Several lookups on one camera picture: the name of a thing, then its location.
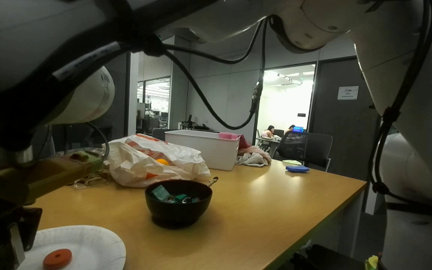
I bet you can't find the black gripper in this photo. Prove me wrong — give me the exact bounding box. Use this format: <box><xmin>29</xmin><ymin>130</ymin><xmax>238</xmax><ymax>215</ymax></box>
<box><xmin>0</xmin><ymin>202</ymin><xmax>43</xmax><ymax>270</ymax></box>

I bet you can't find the orange red ring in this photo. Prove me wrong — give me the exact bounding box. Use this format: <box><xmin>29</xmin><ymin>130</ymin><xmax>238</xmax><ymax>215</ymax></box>
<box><xmin>43</xmin><ymin>248</ymin><xmax>74</xmax><ymax>270</ymax></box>

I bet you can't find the teal green block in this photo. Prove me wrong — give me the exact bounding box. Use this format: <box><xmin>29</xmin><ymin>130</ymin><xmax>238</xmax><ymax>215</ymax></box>
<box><xmin>152</xmin><ymin>185</ymin><xmax>172</xmax><ymax>202</ymax></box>

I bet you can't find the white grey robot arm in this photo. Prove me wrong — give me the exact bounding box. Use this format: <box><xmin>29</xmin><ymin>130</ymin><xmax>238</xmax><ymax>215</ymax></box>
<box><xmin>0</xmin><ymin>0</ymin><xmax>432</xmax><ymax>270</ymax></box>

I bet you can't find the white paper plate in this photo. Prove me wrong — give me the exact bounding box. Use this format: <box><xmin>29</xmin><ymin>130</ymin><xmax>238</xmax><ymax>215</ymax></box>
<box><xmin>19</xmin><ymin>226</ymin><xmax>127</xmax><ymax>270</ymax></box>

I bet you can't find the black bowl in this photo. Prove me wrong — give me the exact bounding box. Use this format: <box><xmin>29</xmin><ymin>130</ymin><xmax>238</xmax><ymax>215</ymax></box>
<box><xmin>146</xmin><ymin>181</ymin><xmax>214</xmax><ymax>229</ymax></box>

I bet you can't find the white orange plastic bag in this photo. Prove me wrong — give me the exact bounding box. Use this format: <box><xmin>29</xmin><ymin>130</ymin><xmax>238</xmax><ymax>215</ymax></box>
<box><xmin>109</xmin><ymin>134</ymin><xmax>212</xmax><ymax>188</ymax></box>

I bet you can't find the white plastic bin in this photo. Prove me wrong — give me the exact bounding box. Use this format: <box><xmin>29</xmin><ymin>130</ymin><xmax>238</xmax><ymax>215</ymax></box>
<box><xmin>166</xmin><ymin>130</ymin><xmax>239</xmax><ymax>172</ymax></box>

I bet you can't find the dark pink cloth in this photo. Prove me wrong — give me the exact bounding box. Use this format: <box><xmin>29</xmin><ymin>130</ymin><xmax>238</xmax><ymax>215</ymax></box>
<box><xmin>220</xmin><ymin>133</ymin><xmax>251</xmax><ymax>154</ymax></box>

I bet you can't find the grey white cloth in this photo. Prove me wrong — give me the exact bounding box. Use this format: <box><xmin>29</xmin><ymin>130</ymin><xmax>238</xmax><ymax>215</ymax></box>
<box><xmin>239</xmin><ymin>154</ymin><xmax>271</xmax><ymax>169</ymax></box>

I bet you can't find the blue sponge on table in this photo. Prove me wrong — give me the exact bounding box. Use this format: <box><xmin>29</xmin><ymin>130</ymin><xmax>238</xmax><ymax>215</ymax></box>
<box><xmin>287</xmin><ymin>166</ymin><xmax>310</xmax><ymax>173</ymax></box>

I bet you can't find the black chair by doorway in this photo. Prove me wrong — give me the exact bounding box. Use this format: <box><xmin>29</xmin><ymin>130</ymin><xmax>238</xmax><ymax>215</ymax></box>
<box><xmin>277</xmin><ymin>133</ymin><xmax>334</xmax><ymax>172</ymax></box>

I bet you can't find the white door sign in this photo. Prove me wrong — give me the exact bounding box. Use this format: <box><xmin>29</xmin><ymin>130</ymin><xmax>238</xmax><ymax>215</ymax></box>
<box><xmin>338</xmin><ymin>86</ymin><xmax>359</xmax><ymax>101</ymax></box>

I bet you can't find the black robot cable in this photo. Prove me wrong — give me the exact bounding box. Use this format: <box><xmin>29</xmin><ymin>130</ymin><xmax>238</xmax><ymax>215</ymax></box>
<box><xmin>155</xmin><ymin>14</ymin><xmax>274</xmax><ymax>133</ymax></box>

